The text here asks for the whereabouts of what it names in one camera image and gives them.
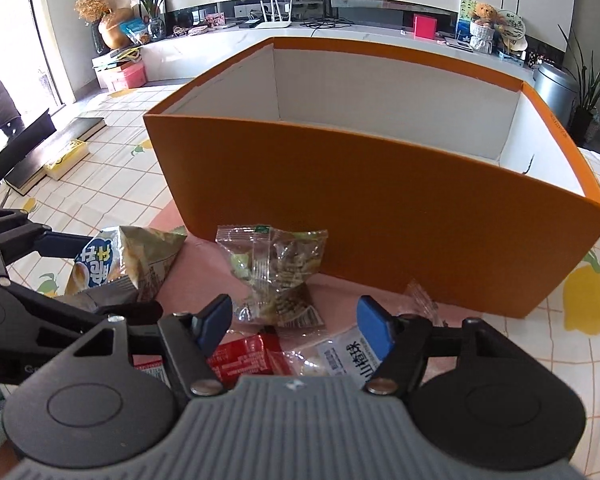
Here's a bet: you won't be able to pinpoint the tall-leaf potted plant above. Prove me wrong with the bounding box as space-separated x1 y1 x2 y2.
556 24 600 145

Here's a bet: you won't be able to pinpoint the yellow plastic box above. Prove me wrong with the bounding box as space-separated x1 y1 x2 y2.
44 139 90 181

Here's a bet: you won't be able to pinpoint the brown teddy bear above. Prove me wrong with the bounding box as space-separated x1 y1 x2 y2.
472 3 499 28

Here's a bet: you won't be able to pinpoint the small clear snack packet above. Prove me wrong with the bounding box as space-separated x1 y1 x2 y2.
404 280 447 327

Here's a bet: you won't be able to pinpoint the white woven basket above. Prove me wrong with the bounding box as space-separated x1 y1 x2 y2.
469 20 497 54

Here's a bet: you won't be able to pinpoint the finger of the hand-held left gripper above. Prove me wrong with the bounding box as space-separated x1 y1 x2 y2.
0 276 164 356
0 207 98 262

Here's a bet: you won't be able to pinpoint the white yellow bag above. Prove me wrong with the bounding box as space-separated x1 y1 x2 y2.
92 46 144 69

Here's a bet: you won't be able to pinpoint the round printed hand fan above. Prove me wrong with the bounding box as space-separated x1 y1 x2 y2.
496 9 529 45

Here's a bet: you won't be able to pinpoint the golden gourd vase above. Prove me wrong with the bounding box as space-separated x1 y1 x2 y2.
98 7 137 51

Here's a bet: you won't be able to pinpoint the green plant in glass vase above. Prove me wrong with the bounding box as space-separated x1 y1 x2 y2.
124 0 177 42

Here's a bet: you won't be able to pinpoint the pink storage box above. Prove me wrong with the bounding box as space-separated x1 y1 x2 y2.
96 60 149 93

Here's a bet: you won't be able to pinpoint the white clear-window snack packet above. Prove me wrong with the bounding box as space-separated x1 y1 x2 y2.
307 325 382 392

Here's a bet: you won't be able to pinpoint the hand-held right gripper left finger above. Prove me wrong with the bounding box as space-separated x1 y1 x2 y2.
60 294 232 395

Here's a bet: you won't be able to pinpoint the blue picture card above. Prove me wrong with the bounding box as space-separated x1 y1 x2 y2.
456 0 481 45

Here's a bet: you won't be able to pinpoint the dried yellow flowers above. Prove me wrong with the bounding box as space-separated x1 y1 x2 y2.
74 0 112 24

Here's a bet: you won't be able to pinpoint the orange cardboard box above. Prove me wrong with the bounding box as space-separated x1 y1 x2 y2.
143 36 600 319

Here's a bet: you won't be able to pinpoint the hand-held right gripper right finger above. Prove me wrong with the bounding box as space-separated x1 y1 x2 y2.
357 295 526 393

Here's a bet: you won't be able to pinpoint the silver trash can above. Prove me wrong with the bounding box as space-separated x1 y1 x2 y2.
532 62 579 129

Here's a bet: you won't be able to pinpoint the blue plastic bag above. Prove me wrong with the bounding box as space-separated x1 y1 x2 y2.
119 17 149 44

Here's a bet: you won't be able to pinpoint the pink table mat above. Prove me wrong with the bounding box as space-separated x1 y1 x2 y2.
130 195 463 396

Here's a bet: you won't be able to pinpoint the white wifi router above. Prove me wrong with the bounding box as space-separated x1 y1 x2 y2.
256 0 294 29

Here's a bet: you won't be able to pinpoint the black chair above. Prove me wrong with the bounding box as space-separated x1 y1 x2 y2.
0 108 57 204

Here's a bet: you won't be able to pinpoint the red box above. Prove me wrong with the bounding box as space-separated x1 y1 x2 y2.
413 13 439 41

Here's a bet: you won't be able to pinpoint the black cables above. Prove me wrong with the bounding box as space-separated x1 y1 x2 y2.
299 16 355 29

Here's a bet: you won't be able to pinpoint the olive white chips packet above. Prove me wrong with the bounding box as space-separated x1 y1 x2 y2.
64 225 187 307

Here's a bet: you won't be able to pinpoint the clear green snack packet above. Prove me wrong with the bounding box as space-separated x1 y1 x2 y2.
216 225 329 332

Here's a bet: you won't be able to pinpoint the white marble TV cabinet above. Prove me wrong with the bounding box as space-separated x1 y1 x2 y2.
92 24 537 92

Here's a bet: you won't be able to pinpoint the red snack packet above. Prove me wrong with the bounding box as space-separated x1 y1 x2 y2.
134 332 294 391

